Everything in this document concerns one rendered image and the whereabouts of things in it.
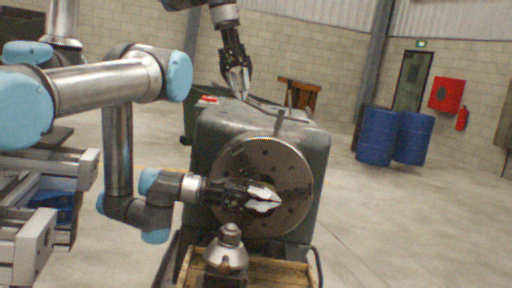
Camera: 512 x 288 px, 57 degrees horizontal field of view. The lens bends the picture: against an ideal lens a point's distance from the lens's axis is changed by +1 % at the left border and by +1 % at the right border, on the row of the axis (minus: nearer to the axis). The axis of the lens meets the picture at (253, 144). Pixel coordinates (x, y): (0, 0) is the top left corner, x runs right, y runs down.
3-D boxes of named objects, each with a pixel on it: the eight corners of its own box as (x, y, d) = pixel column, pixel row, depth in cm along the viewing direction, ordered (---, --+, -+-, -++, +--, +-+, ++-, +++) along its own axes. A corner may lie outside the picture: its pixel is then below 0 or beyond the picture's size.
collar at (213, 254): (205, 245, 83) (207, 230, 83) (248, 252, 84) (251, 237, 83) (200, 265, 76) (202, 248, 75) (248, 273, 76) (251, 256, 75)
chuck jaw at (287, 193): (271, 178, 140) (310, 179, 140) (270, 194, 141) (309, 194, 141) (272, 189, 129) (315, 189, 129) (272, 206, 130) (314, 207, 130)
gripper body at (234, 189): (242, 218, 116) (195, 210, 116) (244, 207, 124) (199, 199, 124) (248, 189, 114) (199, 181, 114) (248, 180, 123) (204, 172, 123)
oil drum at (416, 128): (383, 156, 852) (394, 108, 835) (410, 159, 871) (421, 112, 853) (402, 165, 797) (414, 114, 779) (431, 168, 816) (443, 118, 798)
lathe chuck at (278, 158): (199, 214, 148) (224, 120, 142) (293, 239, 150) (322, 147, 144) (195, 224, 139) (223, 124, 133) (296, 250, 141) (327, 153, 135)
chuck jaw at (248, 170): (248, 181, 140) (228, 148, 138) (262, 173, 139) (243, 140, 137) (248, 192, 129) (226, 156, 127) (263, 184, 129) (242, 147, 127)
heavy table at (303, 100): (269, 116, 1113) (277, 75, 1093) (286, 119, 1127) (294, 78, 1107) (294, 131, 964) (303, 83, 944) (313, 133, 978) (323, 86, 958)
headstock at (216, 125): (194, 176, 214) (207, 93, 206) (296, 193, 216) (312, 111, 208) (173, 224, 156) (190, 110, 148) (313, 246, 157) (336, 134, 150)
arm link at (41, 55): (-12, 89, 120) (-9, 36, 117) (24, 87, 133) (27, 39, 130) (29, 98, 117) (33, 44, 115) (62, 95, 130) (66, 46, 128)
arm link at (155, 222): (142, 227, 129) (146, 190, 127) (175, 240, 125) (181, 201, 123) (123, 236, 122) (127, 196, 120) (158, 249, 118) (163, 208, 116)
